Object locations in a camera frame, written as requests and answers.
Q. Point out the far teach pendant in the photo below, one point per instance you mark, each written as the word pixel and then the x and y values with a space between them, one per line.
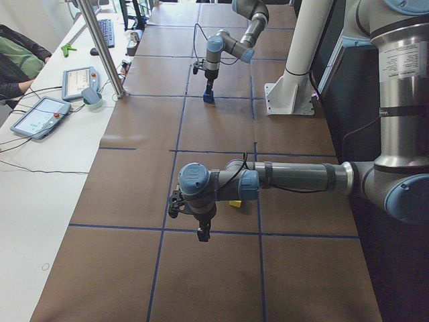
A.
pixel 74 81

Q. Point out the green clamp tool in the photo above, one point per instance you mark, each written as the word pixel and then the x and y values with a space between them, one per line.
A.
pixel 66 49

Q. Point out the white pedestal column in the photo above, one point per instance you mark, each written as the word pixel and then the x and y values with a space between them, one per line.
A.
pixel 292 93

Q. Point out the metal cylinder cup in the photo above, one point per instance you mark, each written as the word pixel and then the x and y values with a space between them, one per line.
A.
pixel 134 37

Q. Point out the seated person green shirt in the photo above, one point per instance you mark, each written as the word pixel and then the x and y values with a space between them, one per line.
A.
pixel 22 59

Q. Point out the yellow cube block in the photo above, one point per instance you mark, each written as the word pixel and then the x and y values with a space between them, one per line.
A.
pixel 236 204

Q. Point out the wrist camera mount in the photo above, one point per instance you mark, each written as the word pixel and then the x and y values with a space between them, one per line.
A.
pixel 176 204
pixel 198 65

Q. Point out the blue cube block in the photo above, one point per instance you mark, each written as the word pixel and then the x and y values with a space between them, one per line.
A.
pixel 208 97

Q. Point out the black keyboard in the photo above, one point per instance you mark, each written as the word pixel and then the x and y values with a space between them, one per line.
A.
pixel 107 30

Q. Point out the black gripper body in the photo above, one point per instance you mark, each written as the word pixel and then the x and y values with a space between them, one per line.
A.
pixel 202 218
pixel 211 74

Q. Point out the light blue cup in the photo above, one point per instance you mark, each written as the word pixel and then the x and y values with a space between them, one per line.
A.
pixel 92 99

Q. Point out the teach pendant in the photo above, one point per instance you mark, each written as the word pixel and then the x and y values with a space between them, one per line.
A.
pixel 42 118
pixel 74 81

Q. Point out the near teach pendant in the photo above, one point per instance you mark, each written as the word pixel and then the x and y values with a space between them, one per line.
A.
pixel 42 118

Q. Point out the aluminium frame post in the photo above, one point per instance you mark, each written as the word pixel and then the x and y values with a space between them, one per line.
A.
pixel 105 56

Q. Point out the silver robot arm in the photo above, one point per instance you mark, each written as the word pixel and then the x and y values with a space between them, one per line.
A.
pixel 258 15
pixel 397 179

